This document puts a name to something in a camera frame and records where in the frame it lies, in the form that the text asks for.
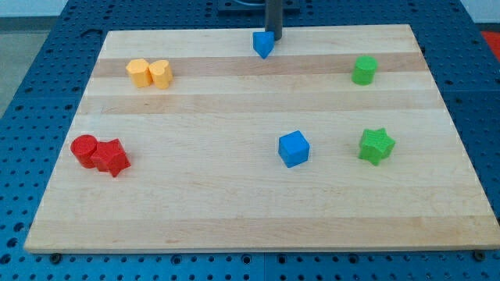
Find blue triangle block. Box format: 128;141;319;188
252;31;274;59

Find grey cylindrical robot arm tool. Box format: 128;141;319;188
265;0;283;41

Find blue cube block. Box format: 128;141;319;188
278;130;310;168

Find light wooden board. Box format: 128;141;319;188
24;24;499;254

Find yellow heart block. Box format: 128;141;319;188
148;59;173;89

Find green star block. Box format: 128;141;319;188
358;128;396;166

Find yellow hexagon block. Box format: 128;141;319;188
126;59;152;88

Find green cylinder block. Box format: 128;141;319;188
351;55;378;86

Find red star block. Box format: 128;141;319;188
91;139;130;177

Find red cylinder block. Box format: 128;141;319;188
70;134;98;169

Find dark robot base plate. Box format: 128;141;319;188
215;0;301;14

